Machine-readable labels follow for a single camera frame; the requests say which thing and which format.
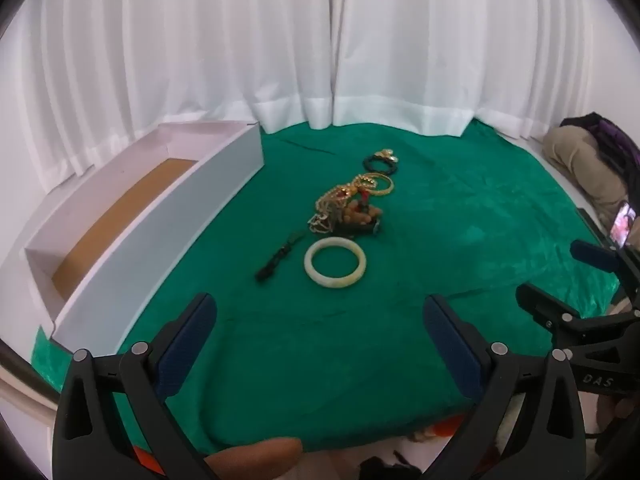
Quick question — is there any green velvet cloth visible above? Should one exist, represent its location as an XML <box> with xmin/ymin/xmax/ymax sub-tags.
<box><xmin>30</xmin><ymin>119</ymin><xmax>621</xmax><ymax>453</ymax></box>

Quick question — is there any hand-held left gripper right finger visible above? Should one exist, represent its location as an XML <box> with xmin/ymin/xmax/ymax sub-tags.
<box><xmin>422</xmin><ymin>294</ymin><xmax>587</xmax><ymax>480</ymax></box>

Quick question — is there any orange cloth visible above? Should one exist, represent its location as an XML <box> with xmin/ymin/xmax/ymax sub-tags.
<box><xmin>131</xmin><ymin>446</ymin><xmax>167</xmax><ymax>477</ymax></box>

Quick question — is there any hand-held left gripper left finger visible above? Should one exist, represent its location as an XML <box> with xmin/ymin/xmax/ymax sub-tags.
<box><xmin>52</xmin><ymin>292</ymin><xmax>218</xmax><ymax>480</ymax></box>

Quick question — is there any person's knee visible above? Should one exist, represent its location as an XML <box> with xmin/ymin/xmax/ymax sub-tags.
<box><xmin>205</xmin><ymin>437</ymin><xmax>303</xmax><ymax>480</ymax></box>

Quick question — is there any white jade bangle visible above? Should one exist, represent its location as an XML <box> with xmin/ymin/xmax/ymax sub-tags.
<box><xmin>304</xmin><ymin>237</ymin><xmax>367</xmax><ymax>289</ymax></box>

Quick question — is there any brown beaded bracelet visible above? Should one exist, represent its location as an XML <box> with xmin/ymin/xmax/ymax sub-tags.
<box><xmin>342</xmin><ymin>197</ymin><xmax>385</xmax><ymax>237</ymax></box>

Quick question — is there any black and purple bag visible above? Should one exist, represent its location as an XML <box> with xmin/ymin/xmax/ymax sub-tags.
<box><xmin>560</xmin><ymin>112</ymin><xmax>640</xmax><ymax>186</ymax></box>

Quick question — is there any dark green pendant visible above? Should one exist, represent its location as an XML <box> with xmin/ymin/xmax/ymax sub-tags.
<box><xmin>255</xmin><ymin>231</ymin><xmax>307</xmax><ymax>285</ymax></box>

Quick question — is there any black bracelet with gold charm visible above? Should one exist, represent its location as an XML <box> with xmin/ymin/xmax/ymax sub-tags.
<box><xmin>362</xmin><ymin>149</ymin><xmax>401</xmax><ymax>175</ymax></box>

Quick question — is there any smartphone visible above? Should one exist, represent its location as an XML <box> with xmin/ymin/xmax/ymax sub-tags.
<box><xmin>611</xmin><ymin>200</ymin><xmax>636</xmax><ymax>249</ymax></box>

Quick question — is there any white cardboard box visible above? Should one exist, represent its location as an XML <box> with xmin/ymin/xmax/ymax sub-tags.
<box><xmin>22</xmin><ymin>121</ymin><xmax>265</xmax><ymax>358</ymax></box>

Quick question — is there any white curtain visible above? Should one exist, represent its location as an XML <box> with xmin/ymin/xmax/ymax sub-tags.
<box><xmin>0</xmin><ymin>0</ymin><xmax>640</xmax><ymax>193</ymax></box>

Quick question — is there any large gold bangle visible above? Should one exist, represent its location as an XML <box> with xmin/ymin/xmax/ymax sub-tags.
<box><xmin>356</xmin><ymin>172</ymin><xmax>396</xmax><ymax>197</ymax></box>

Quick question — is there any person's right hand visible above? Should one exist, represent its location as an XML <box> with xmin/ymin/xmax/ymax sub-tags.
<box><xmin>596</xmin><ymin>394</ymin><xmax>640</xmax><ymax>435</ymax></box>

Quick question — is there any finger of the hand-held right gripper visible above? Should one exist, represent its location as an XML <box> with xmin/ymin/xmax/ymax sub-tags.
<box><xmin>515</xmin><ymin>282</ymin><xmax>640</xmax><ymax>347</ymax></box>
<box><xmin>570</xmin><ymin>239</ymin><xmax>640</xmax><ymax>306</ymax></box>

